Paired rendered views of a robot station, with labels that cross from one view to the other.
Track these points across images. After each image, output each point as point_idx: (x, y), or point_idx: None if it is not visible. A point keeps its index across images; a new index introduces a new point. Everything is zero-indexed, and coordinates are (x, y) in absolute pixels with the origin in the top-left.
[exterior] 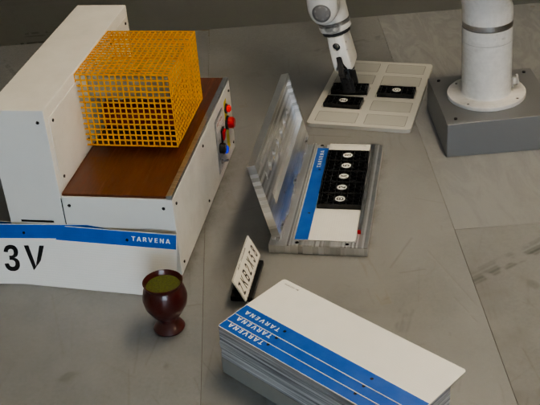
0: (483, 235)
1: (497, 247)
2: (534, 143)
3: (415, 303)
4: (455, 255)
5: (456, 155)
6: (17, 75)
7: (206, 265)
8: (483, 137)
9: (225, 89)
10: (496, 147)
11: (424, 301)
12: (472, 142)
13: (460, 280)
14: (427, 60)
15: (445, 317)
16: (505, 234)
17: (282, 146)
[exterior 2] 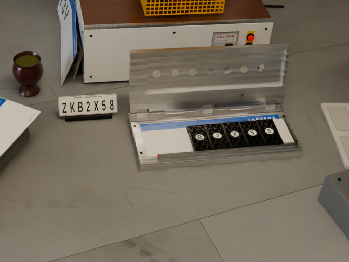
0: (197, 239)
1: (180, 250)
2: None
3: (85, 207)
4: (160, 224)
5: (322, 206)
6: None
7: (102, 92)
8: (341, 211)
9: (259, 24)
10: (346, 230)
11: (89, 212)
12: (334, 208)
13: (124, 231)
14: None
15: (70, 227)
16: (204, 255)
17: (218, 78)
